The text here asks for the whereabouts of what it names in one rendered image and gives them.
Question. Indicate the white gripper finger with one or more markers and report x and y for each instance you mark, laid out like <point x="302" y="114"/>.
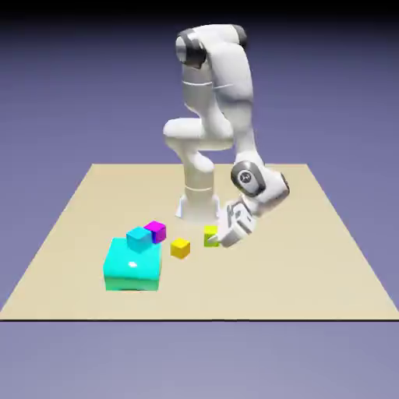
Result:
<point x="213" y="239"/>

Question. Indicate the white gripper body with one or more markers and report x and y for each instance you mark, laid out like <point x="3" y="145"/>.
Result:
<point x="234" y="236"/>

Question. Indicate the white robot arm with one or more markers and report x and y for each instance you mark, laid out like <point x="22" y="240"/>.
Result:
<point x="232" y="93"/>

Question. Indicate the small lime green cube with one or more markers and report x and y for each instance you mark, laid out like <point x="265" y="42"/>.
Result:
<point x="210" y="234"/>

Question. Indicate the small yellow cube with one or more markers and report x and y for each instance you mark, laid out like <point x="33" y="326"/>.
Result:
<point x="180" y="248"/>

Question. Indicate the small magenta cube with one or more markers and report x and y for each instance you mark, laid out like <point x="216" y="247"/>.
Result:
<point x="157" y="231"/>

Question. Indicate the small cyan cube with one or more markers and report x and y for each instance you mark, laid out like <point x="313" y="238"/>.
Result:
<point x="139" y="239"/>

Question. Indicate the large cyan box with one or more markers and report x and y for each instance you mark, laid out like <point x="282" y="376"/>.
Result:
<point x="132" y="268"/>

